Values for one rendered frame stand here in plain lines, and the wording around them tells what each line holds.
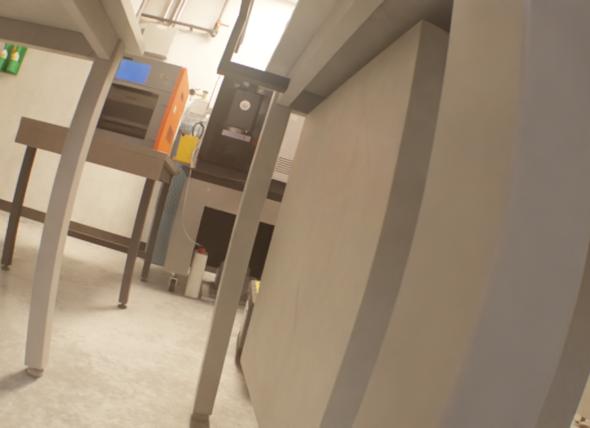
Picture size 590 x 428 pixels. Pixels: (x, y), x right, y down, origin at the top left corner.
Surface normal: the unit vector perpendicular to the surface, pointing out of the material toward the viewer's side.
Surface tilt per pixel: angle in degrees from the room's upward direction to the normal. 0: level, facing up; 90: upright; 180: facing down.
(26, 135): 90
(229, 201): 90
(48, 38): 90
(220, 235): 90
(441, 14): 180
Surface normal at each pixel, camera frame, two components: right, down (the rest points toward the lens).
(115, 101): 0.22, 0.04
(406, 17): -0.26, 0.96
